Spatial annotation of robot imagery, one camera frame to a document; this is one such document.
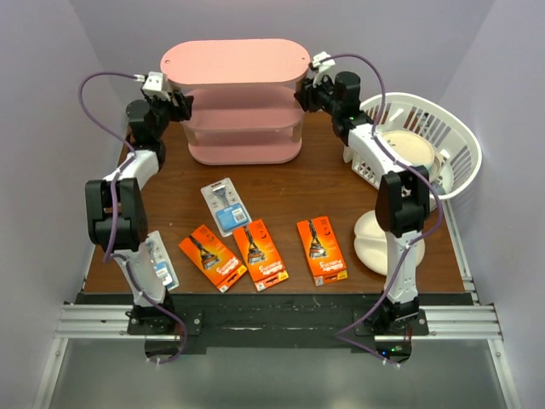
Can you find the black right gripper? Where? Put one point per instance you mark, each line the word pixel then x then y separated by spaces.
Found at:
pixel 307 95

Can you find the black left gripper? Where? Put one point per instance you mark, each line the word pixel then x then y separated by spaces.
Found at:
pixel 181 112

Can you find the pink three-tier wooden shelf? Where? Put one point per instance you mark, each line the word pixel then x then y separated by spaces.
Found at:
pixel 244 110

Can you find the blue razor blister pack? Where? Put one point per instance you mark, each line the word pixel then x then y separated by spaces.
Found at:
pixel 161 262
pixel 225 206

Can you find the orange razor box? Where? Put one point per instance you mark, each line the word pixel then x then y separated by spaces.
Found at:
pixel 260 254
pixel 323 254
pixel 213 259

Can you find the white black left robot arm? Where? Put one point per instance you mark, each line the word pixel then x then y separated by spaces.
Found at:
pixel 116 215

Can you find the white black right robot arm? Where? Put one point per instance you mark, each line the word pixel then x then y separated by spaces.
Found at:
pixel 402 204

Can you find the cream and blue floral plate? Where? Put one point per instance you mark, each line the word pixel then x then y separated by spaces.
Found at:
pixel 411 147

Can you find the cream divided plate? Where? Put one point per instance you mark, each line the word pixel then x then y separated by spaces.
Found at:
pixel 370 244

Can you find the white plastic laundry basket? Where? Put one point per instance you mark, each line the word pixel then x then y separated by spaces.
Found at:
pixel 458 155

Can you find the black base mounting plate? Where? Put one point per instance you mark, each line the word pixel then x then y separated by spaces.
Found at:
pixel 289 321

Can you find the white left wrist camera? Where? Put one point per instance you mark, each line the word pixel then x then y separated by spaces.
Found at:
pixel 154 84

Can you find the aluminium frame rail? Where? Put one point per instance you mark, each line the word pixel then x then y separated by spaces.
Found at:
pixel 105 316

